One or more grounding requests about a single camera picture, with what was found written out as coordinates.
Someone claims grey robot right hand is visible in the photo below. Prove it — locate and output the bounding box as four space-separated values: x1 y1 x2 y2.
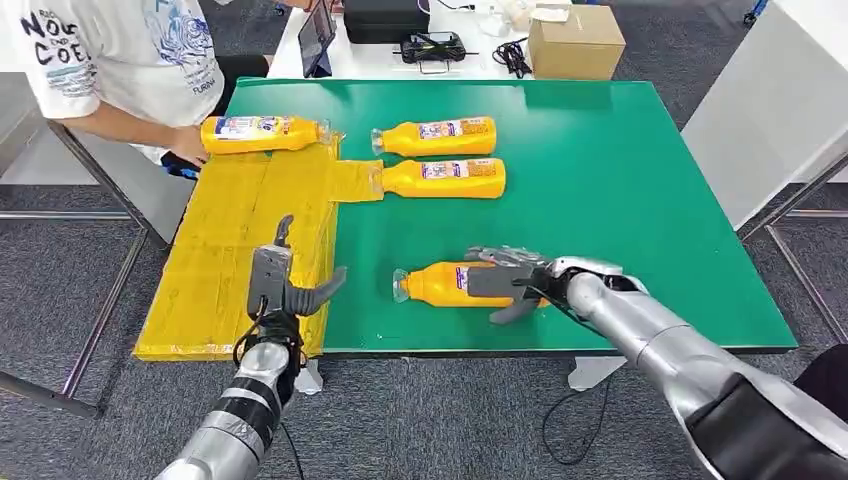
463 246 556 326

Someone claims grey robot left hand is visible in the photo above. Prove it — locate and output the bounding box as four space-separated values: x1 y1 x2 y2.
246 213 348 318

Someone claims person's right hand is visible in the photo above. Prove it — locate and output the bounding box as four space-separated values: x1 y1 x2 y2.
168 125 211 168

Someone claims orange drink bottle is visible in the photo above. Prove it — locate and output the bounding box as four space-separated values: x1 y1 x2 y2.
200 115 331 156
370 116 498 158
380 157 507 200
392 260 551 310

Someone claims yellow plastic sheet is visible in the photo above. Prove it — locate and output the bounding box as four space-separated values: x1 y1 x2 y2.
134 132 386 364

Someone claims white table leg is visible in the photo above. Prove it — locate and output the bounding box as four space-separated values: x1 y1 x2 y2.
567 357 627 392
294 359 325 397

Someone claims person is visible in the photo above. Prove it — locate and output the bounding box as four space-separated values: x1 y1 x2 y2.
792 344 848 425
18 0 273 181

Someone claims green table mat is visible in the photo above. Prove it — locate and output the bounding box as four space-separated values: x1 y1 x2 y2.
225 78 798 356

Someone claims dark tablet computer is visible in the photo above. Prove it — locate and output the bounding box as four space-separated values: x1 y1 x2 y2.
298 0 338 79

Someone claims white desk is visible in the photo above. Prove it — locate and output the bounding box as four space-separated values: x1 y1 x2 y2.
266 0 578 82

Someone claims black equipment case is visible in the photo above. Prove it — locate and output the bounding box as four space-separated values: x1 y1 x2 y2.
343 0 432 45

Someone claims brown cardboard box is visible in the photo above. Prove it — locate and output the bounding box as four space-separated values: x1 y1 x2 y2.
527 4 627 82

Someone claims black handheld controller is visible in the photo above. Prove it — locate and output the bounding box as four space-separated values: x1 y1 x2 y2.
396 31 480 74

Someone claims black floor cable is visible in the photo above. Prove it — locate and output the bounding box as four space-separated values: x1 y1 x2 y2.
541 377 614 466

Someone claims steel bench with frame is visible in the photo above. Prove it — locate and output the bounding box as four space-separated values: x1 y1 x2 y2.
0 71 175 420

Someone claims black cable bundle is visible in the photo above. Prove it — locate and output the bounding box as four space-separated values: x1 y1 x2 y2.
491 38 535 80

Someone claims white cable bundle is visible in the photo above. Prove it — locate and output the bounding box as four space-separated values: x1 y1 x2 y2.
437 0 531 38

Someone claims white table with metal frame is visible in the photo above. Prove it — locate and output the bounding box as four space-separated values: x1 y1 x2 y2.
680 0 848 349

